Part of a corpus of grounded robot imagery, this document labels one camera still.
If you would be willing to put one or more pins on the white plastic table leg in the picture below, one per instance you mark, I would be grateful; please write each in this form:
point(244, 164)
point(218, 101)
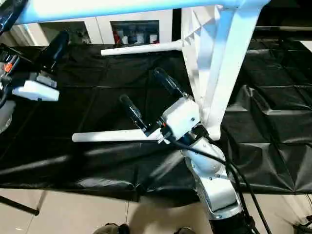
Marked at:
point(122, 7)
point(141, 48)
point(112, 136)

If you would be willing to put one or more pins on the white plastic table top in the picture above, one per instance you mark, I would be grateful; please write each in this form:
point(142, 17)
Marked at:
point(229, 58)

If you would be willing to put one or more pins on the black plastic mat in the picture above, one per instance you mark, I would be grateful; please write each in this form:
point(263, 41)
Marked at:
point(97, 97)

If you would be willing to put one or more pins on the white glass-door cabinet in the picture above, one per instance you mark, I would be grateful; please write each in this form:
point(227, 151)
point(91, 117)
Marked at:
point(105, 29)

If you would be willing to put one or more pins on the dark rounded robot foot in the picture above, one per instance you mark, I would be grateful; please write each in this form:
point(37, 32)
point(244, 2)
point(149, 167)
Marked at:
point(111, 229)
point(185, 230)

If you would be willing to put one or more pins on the black metal table frame leg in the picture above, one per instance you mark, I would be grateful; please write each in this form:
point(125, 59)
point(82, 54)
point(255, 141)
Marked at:
point(17, 204)

